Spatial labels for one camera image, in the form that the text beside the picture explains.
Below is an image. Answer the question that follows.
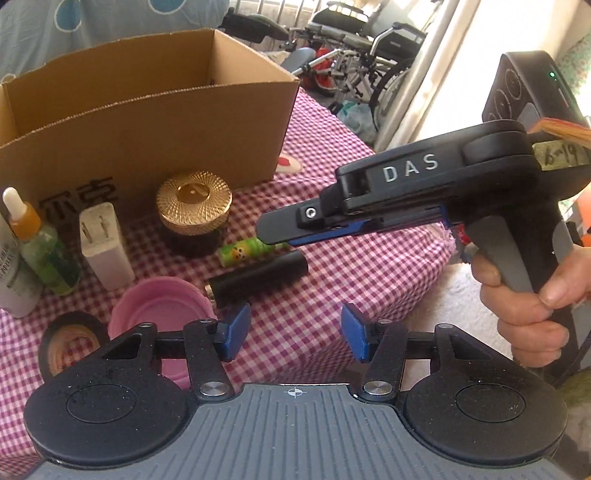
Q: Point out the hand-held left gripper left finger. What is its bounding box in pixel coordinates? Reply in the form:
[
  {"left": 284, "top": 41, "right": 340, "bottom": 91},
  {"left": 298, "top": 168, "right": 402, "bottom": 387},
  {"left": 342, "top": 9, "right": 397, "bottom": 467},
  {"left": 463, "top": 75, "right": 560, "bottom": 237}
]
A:
[{"left": 99, "top": 303, "right": 252, "bottom": 401}]

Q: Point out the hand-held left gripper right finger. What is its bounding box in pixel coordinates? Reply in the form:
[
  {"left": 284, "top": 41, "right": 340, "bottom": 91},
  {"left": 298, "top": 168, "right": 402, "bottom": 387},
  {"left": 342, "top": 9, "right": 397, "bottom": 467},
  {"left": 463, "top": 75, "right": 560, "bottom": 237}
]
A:
[{"left": 341, "top": 302, "right": 492, "bottom": 408}]

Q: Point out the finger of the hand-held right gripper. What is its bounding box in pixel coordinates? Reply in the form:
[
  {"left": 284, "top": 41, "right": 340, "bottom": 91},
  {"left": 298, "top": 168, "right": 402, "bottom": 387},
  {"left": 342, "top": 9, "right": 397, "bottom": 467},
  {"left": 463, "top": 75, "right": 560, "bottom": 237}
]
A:
[
  {"left": 257, "top": 202, "right": 345, "bottom": 245},
  {"left": 288, "top": 217, "right": 444, "bottom": 246}
]

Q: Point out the small green printed tube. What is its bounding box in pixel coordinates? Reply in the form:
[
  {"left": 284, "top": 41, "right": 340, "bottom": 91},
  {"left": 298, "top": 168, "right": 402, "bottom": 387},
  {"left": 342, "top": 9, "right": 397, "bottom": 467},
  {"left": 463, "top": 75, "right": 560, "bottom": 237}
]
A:
[{"left": 218, "top": 236, "right": 289, "bottom": 268}]

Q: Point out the black cylinder tube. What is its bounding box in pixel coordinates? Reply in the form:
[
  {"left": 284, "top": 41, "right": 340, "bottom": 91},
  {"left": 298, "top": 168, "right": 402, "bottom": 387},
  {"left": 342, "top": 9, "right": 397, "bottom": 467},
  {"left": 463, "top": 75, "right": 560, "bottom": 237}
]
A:
[{"left": 204, "top": 250, "right": 309, "bottom": 308}]

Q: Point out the gold lid dark jar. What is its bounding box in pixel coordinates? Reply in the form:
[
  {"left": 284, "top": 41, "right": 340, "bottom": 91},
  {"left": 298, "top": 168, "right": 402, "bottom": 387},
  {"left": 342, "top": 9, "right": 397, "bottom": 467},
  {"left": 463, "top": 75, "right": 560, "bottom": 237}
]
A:
[{"left": 156, "top": 171, "right": 232, "bottom": 258}]

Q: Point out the brown cardboard box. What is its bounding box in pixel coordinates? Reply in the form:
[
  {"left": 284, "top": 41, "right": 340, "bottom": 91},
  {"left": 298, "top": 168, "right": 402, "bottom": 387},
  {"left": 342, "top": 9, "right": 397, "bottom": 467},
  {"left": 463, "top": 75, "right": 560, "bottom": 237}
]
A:
[{"left": 0, "top": 28, "right": 302, "bottom": 220}]

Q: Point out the white charger plug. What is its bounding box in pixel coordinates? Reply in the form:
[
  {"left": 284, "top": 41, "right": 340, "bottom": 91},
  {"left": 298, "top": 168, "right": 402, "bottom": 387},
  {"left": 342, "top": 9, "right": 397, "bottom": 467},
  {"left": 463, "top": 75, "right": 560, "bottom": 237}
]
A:
[{"left": 79, "top": 202, "right": 136, "bottom": 291}]

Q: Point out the black tape roll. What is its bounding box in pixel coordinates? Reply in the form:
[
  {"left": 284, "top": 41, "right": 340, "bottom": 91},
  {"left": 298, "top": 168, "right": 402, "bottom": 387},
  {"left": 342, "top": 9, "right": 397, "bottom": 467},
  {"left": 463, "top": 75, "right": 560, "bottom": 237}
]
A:
[{"left": 39, "top": 311, "right": 109, "bottom": 384}]

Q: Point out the dropper bottle with green label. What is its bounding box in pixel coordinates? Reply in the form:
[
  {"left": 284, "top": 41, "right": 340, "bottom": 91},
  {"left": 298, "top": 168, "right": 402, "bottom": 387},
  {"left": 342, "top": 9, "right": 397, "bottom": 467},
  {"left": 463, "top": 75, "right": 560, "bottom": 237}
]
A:
[{"left": 2, "top": 187, "right": 81, "bottom": 296}]

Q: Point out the white bottle with white cap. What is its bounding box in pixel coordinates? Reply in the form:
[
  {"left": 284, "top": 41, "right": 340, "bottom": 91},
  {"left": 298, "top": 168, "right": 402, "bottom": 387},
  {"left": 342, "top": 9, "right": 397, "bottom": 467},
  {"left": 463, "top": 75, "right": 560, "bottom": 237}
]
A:
[{"left": 0, "top": 217, "right": 44, "bottom": 319}]

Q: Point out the person's right hand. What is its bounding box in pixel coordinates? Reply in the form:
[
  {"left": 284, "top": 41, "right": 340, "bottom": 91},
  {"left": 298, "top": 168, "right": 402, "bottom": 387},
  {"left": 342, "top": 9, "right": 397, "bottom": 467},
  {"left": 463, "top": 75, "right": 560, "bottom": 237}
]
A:
[{"left": 471, "top": 244, "right": 591, "bottom": 368}]

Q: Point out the pink checked tablecloth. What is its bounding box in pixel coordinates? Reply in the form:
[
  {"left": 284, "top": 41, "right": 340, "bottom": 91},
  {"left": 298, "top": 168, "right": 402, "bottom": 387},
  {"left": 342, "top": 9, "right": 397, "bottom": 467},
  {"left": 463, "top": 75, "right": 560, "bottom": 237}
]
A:
[{"left": 0, "top": 88, "right": 458, "bottom": 462}]

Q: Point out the translucent plastic bag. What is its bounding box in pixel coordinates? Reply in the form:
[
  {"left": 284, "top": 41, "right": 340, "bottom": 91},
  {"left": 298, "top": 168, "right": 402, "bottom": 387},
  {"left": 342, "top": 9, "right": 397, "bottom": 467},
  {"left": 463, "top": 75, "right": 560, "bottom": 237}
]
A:
[{"left": 341, "top": 102, "right": 378, "bottom": 140}]

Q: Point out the red and silver walker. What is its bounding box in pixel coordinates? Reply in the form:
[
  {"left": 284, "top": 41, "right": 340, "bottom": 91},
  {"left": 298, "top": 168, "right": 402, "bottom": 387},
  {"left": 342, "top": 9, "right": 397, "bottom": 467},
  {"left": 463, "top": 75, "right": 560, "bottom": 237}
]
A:
[{"left": 295, "top": 46, "right": 370, "bottom": 97}]

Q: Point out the grey padded cushion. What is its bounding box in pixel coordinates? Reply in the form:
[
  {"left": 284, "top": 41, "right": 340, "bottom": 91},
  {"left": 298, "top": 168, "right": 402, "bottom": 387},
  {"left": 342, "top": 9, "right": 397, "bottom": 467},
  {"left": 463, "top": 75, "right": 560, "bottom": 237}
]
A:
[{"left": 287, "top": 47, "right": 326, "bottom": 75}]

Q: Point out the black wheelchair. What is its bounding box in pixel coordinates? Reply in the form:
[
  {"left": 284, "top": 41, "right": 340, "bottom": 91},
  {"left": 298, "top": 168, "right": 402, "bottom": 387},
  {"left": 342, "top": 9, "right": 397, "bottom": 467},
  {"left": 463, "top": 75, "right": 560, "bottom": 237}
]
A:
[{"left": 307, "top": 0, "right": 432, "bottom": 139}]

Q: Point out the black padded cushion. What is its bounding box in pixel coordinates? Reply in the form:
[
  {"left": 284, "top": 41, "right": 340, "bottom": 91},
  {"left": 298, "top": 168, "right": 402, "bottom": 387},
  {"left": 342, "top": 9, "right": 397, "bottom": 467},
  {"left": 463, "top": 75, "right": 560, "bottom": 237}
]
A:
[{"left": 222, "top": 11, "right": 291, "bottom": 43}]

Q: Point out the metal balcony railing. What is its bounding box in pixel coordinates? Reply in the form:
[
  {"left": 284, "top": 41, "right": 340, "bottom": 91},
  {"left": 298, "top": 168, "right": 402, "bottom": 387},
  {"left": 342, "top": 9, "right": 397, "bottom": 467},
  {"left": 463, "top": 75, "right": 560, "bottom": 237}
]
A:
[{"left": 228, "top": 0, "right": 324, "bottom": 33}]

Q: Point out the blue blanket with shapes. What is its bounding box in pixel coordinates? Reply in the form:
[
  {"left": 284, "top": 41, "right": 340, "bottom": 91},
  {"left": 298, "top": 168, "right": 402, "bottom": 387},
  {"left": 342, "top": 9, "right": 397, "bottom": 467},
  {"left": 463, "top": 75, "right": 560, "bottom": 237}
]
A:
[{"left": 0, "top": 0, "right": 232, "bottom": 83}]

